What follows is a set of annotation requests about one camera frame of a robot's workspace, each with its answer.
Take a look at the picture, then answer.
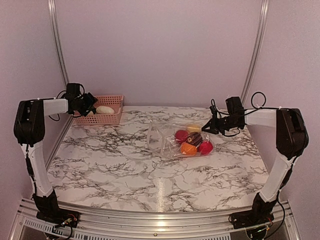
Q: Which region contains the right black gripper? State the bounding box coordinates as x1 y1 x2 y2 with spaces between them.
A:
201 114 240 135

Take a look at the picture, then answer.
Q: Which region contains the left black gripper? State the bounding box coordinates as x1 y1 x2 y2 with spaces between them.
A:
76 92 98 117

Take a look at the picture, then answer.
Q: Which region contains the green fake vegetable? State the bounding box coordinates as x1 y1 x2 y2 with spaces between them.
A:
88 107 97 116

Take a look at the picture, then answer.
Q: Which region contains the white fake daikon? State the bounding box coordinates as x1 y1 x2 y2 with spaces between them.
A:
96 105 115 115

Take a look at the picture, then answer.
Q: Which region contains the clear zip top bag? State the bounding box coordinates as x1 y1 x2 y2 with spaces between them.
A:
146 121 215 159

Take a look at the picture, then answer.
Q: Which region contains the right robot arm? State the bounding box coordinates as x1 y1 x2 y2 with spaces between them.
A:
202 96 309 224

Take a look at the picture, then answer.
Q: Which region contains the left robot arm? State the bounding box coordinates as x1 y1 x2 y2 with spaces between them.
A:
13 83 98 223

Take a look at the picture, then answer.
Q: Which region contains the yellow fake lemon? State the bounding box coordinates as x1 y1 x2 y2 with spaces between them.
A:
186 124 202 133

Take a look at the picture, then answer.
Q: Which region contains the brown fake chocolate pastry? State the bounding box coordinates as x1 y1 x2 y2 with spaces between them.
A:
185 132 203 147

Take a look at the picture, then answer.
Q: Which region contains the red fake apple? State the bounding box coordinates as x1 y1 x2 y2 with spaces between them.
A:
198 141 214 155

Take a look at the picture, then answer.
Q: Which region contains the dark red fake fruit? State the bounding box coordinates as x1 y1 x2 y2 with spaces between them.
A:
174 129 189 143

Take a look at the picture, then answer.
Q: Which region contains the orange fake fruit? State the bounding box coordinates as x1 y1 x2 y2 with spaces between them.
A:
180 142 198 156

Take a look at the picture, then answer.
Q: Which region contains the pink plastic basket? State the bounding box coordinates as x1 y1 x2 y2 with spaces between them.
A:
74 95 124 125

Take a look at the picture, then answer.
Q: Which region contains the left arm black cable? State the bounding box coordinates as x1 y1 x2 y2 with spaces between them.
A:
47 83 86 121

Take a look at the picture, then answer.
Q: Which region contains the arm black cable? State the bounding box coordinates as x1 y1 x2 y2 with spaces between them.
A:
223 91 267 137
47 83 86 121

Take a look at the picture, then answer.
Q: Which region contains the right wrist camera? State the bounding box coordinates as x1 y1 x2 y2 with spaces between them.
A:
209 98 222 119

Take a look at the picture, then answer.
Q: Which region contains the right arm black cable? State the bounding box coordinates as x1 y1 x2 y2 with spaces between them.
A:
223 91 267 137

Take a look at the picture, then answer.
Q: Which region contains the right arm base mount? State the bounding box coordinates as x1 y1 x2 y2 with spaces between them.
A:
228 210 274 229

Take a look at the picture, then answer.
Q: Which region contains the left aluminium frame post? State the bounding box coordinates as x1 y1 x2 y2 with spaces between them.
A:
47 0 70 87

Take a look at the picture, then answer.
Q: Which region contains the aluminium frame post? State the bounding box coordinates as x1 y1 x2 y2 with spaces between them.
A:
47 0 70 87
240 0 270 104

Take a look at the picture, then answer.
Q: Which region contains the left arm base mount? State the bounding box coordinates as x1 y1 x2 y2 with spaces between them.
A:
36 208 80 228

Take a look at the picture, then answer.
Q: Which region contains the aluminium front rail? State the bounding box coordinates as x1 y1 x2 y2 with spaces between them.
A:
9 196 301 240

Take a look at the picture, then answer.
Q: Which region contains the right aluminium frame post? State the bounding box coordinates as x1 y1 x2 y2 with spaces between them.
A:
240 0 270 104

